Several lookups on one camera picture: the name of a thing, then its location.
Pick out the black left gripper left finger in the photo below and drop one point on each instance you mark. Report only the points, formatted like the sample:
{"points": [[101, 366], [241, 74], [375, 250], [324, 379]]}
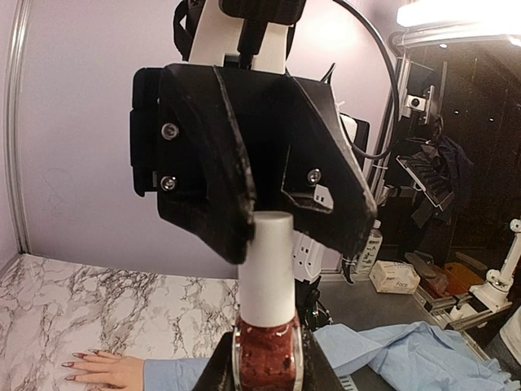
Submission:
{"points": [[217, 375]]}

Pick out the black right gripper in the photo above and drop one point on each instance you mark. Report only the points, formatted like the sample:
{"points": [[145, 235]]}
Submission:
{"points": [[214, 142]]}

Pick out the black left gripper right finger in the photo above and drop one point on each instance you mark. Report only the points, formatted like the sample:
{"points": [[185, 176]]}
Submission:
{"points": [[318, 373]]}

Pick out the dark red nail polish bottle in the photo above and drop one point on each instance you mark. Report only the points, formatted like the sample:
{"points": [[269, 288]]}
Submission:
{"points": [[267, 358]]}

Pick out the white nail polish cap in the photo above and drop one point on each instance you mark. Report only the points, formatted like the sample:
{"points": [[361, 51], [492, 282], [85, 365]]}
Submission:
{"points": [[266, 278]]}

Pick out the forearm in blue sleeve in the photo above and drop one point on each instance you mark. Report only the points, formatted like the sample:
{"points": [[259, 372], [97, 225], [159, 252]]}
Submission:
{"points": [[416, 356]]}

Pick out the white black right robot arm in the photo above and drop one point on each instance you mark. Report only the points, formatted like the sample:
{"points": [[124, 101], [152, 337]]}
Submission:
{"points": [[218, 144]]}

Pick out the person's hand with painted nails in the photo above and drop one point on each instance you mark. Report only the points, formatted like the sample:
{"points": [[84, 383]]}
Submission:
{"points": [[101, 370]]}

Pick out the white tissue box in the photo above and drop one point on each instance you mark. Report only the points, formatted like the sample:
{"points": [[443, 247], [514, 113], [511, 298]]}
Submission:
{"points": [[394, 277]]}

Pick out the clear plastic water bottle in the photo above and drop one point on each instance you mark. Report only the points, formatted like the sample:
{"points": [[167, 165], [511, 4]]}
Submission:
{"points": [[369, 255]]}

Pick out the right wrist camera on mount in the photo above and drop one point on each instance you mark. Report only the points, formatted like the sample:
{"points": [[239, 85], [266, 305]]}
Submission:
{"points": [[253, 35]]}

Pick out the aluminium corner post right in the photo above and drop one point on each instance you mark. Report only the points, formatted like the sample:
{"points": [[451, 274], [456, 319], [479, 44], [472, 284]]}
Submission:
{"points": [[11, 111]]}

